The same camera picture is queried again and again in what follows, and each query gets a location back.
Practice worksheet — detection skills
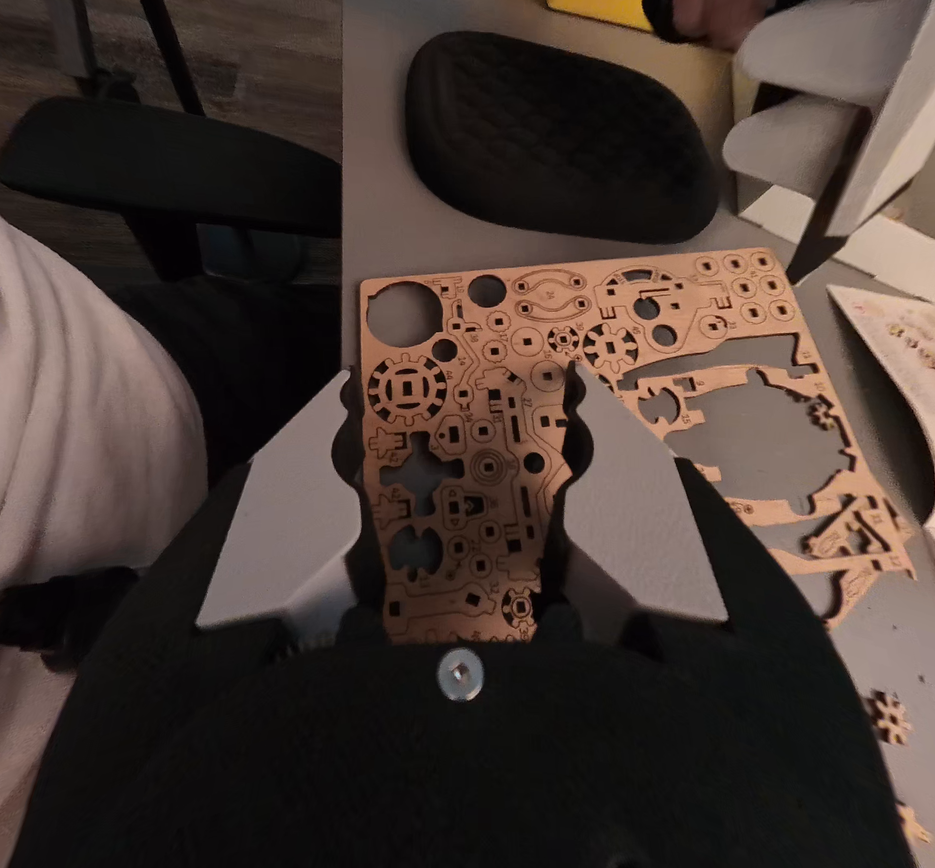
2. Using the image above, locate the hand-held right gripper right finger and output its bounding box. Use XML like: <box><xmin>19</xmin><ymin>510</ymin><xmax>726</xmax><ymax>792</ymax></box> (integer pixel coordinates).
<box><xmin>539</xmin><ymin>359</ymin><xmax>732</xmax><ymax>641</ymax></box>

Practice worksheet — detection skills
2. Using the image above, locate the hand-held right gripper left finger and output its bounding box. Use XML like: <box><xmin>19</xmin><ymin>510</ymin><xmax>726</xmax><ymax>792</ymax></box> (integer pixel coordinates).
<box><xmin>196</xmin><ymin>366</ymin><xmax>377</xmax><ymax>639</ymax></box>

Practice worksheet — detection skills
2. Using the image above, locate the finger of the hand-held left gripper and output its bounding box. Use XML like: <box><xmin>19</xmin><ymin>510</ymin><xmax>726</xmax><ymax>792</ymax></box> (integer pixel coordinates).
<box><xmin>732</xmin><ymin>0</ymin><xmax>935</xmax><ymax>107</ymax></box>
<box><xmin>722</xmin><ymin>35</ymin><xmax>935</xmax><ymax>286</ymax></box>

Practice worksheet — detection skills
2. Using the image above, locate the wooden parts sheet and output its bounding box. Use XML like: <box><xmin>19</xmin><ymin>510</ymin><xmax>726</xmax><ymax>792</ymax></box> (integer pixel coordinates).
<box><xmin>358</xmin><ymin>247</ymin><xmax>919</xmax><ymax>646</ymax></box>

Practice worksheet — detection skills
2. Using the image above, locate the black quilted cushion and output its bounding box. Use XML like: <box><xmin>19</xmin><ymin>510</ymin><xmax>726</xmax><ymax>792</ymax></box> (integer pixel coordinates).
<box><xmin>404</xmin><ymin>30</ymin><xmax>722</xmax><ymax>245</ymax></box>

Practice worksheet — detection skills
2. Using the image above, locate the instruction booklet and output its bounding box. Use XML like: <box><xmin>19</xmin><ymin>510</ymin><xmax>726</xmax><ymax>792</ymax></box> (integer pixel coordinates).
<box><xmin>827</xmin><ymin>283</ymin><xmax>935</xmax><ymax>374</ymax></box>

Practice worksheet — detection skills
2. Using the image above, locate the wooden gear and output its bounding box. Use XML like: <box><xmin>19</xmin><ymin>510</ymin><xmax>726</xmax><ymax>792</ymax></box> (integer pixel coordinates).
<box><xmin>865</xmin><ymin>690</ymin><xmax>915</xmax><ymax>742</ymax></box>

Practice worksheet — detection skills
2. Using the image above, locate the black office chair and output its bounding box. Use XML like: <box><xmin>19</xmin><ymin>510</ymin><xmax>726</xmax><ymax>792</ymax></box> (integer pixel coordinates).
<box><xmin>0</xmin><ymin>95</ymin><xmax>344</xmax><ymax>283</ymax></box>

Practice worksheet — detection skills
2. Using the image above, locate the black metal pole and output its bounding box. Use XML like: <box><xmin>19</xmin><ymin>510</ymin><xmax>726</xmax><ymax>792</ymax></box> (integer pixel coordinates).
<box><xmin>110</xmin><ymin>0</ymin><xmax>207</xmax><ymax>116</ymax></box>

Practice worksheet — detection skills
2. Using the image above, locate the black strap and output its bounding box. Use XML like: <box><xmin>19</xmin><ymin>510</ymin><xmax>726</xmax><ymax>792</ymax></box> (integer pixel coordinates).
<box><xmin>0</xmin><ymin>567</ymin><xmax>141</xmax><ymax>668</ymax></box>

